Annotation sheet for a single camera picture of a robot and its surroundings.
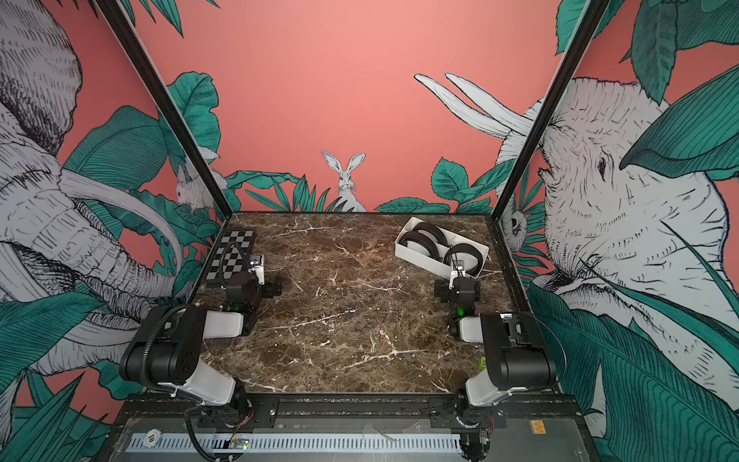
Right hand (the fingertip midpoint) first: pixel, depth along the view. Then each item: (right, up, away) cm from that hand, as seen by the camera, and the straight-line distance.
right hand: (455, 272), depth 95 cm
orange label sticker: (+15, -37, -23) cm, 46 cm away
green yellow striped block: (+4, -25, -14) cm, 29 cm away
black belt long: (+4, +8, +3) cm, 10 cm away
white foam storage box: (-4, +7, +6) cm, 10 cm away
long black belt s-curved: (-6, +15, +9) cm, 19 cm away
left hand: (-64, +1, 0) cm, 64 cm away
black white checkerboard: (-80, +5, +8) cm, 81 cm away
